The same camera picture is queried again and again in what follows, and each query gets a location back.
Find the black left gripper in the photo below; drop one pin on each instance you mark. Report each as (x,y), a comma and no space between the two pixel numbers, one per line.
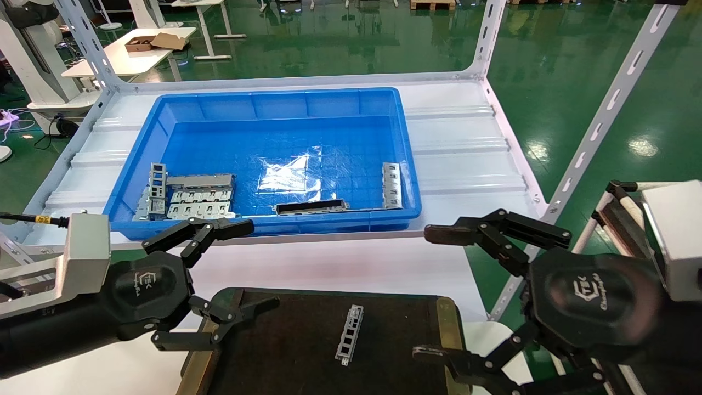
(148,291)

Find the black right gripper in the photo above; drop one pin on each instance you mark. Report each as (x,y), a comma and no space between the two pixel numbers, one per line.
(598,302)

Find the grey slotted metal part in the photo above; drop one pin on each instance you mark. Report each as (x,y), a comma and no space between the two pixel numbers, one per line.
(351,332)

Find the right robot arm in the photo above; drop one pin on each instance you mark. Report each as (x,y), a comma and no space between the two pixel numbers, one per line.
(680,345)

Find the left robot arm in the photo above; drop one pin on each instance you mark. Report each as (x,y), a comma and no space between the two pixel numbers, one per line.
(55,334)

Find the grey flat metal part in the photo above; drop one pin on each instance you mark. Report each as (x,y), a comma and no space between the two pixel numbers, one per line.
(141,208)

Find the black metal channel part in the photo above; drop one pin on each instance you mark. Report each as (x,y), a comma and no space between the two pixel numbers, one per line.
(312,207)

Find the black tray container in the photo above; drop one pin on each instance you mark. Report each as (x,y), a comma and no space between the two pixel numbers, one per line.
(307,351)

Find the blue plastic bin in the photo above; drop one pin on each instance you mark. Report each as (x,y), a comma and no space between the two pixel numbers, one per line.
(274,137)

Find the grey clipped metal strip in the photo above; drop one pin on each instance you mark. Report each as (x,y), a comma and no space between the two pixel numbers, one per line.
(391,186)

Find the white cart with black roller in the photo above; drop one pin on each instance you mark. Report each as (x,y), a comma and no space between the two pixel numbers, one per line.
(620,219)

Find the white slotted metal shelf rack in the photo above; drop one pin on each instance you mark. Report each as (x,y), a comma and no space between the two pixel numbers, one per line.
(603,115)

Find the white table with cardboard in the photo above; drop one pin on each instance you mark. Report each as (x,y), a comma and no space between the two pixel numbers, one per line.
(126,57)

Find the brown cardboard box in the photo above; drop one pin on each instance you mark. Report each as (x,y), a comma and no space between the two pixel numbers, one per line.
(148,42)

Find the white empty table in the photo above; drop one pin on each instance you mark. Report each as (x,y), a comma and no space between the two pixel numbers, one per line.
(205,22)

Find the white power strip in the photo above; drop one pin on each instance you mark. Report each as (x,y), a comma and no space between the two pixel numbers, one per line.
(11,117)

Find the wooden pallet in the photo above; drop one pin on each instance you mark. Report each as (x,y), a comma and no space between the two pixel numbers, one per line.
(433,4)

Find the grey long metal bracket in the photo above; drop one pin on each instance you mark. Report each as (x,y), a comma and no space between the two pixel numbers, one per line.
(200,180)

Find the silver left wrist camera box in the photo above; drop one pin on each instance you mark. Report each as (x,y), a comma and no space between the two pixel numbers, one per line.
(88,252)

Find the silver camera mount bracket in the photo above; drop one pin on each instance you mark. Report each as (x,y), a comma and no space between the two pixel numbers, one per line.
(33,291)

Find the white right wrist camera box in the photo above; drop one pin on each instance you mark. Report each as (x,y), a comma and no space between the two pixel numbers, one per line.
(680,236)

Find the white machine pedestal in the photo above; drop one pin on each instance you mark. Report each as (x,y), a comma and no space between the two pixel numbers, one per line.
(33,66)

